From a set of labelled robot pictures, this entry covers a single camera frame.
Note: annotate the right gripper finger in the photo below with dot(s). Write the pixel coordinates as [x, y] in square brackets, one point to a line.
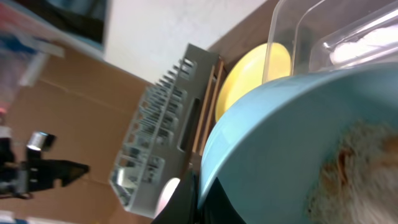
[182, 206]

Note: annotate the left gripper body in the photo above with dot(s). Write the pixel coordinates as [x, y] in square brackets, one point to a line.
[14, 175]

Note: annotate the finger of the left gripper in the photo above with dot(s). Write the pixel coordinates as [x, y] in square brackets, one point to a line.
[44, 172]

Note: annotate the white pink bowl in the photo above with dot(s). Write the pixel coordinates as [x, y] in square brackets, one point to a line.
[166, 194]

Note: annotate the light blue bowl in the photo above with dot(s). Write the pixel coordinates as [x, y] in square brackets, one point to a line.
[266, 150]

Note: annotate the wooden chopstick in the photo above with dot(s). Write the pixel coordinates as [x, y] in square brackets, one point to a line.
[209, 104]

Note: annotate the yellow plate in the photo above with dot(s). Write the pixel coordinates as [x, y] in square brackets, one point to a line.
[247, 74]

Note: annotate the rice and nut waste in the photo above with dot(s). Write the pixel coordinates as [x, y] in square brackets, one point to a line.
[358, 184]

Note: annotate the white paper napkin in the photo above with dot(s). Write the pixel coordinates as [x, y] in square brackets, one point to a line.
[379, 39]

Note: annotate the grey plastic dishwasher rack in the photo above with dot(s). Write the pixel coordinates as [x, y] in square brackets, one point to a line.
[158, 141]

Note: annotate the clear plastic waste bin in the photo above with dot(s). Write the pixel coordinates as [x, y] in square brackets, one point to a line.
[311, 29]

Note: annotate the cardboard box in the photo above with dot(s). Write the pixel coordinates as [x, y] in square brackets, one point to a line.
[87, 105]

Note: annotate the dark brown serving tray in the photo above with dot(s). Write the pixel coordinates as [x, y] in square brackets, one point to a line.
[195, 158]

